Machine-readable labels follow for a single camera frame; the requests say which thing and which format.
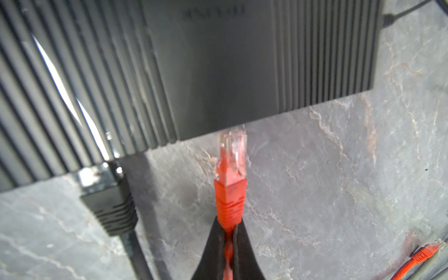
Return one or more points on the black ribbed network switch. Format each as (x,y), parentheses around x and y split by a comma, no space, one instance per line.
(89,82)

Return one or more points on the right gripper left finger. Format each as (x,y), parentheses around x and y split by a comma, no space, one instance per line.
(212,263)

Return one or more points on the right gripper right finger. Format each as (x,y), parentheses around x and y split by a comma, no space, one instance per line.
(244,263)

